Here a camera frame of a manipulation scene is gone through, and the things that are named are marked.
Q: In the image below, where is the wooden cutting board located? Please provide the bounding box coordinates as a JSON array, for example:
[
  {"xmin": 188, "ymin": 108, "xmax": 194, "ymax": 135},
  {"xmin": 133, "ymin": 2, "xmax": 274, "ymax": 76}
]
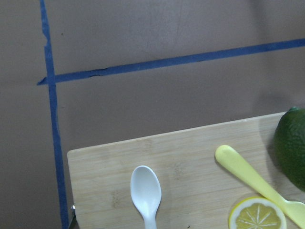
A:
[{"xmin": 68, "ymin": 113, "xmax": 305, "ymax": 229}]

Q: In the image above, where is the metal board handle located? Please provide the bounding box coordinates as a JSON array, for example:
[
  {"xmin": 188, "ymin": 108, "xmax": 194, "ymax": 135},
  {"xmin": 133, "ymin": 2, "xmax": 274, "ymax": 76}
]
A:
[{"xmin": 68, "ymin": 205, "xmax": 77, "ymax": 229}]

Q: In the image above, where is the green avocado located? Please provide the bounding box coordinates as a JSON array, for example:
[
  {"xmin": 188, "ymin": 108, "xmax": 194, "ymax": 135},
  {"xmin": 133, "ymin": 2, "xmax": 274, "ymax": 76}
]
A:
[{"xmin": 274, "ymin": 107, "xmax": 305, "ymax": 191}]

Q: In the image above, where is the lemon slice upper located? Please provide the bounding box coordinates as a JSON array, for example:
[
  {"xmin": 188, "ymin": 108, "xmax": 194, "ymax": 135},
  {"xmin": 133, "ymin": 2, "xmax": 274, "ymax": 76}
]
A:
[{"xmin": 228, "ymin": 197, "xmax": 287, "ymax": 229}]

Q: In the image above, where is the white plastic spoon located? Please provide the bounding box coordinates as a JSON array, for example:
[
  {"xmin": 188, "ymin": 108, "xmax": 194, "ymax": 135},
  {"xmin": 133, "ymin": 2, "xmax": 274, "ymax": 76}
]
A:
[{"xmin": 130, "ymin": 166, "xmax": 162, "ymax": 229}]

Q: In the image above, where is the yellow plastic knife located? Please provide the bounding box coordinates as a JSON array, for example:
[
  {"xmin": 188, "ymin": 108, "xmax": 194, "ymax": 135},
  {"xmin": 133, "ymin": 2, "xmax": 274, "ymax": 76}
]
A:
[{"xmin": 215, "ymin": 145, "xmax": 305, "ymax": 229}]

